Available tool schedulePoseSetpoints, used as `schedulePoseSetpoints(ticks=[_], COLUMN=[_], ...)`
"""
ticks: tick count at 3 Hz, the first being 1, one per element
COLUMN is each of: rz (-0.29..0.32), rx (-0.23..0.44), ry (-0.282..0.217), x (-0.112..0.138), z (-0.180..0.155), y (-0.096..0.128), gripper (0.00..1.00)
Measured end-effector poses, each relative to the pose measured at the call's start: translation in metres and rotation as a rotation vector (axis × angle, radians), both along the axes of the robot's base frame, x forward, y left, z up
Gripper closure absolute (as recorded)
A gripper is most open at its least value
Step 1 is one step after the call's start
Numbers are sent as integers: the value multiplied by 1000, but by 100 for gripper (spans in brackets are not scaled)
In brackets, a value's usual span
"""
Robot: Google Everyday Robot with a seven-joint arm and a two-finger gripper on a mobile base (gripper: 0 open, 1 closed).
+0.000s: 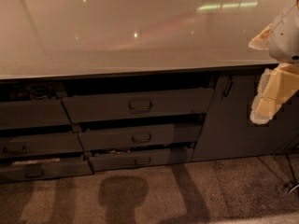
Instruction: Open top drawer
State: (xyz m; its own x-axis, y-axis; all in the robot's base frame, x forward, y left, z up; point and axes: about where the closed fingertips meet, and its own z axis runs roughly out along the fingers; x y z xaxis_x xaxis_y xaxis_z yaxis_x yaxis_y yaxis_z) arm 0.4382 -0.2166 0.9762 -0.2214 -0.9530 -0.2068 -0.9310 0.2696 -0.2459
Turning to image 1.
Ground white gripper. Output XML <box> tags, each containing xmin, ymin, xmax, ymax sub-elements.
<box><xmin>249</xmin><ymin>0</ymin><xmax>299</xmax><ymax>125</ymax></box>

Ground dark grey drawer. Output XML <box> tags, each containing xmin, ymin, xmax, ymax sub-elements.
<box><xmin>89</xmin><ymin>147</ymin><xmax>193</xmax><ymax>172</ymax></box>
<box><xmin>0</xmin><ymin>157</ymin><xmax>93</xmax><ymax>184</ymax></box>
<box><xmin>0</xmin><ymin>100</ymin><xmax>69</xmax><ymax>130</ymax></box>
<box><xmin>63</xmin><ymin>89</ymin><xmax>214</xmax><ymax>123</ymax></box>
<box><xmin>0</xmin><ymin>133</ymin><xmax>82</xmax><ymax>159</ymax></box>
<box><xmin>78</xmin><ymin>123</ymin><xmax>202</xmax><ymax>151</ymax></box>

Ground objects in top left drawer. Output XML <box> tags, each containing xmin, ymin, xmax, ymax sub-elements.
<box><xmin>9</xmin><ymin>84</ymin><xmax>53</xmax><ymax>100</ymax></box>

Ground dark grey cabinet door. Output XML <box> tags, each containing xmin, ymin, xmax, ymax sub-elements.
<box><xmin>192</xmin><ymin>68</ymin><xmax>299</xmax><ymax>161</ymax></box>

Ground black cable on floor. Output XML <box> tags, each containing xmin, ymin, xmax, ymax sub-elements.
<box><xmin>274</xmin><ymin>140</ymin><xmax>299</xmax><ymax>195</ymax></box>

